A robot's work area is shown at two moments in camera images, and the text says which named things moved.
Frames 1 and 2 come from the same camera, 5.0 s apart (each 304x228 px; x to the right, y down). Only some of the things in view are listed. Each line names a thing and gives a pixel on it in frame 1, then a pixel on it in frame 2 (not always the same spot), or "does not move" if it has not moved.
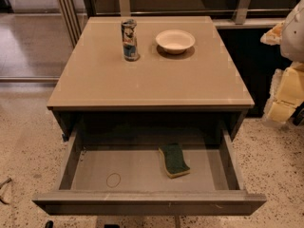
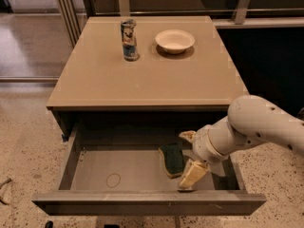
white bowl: x=175 y=41 does not move
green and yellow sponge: x=173 y=160 does not move
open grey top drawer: x=117 y=170 does not move
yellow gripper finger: x=274 y=36 to x=189 y=135
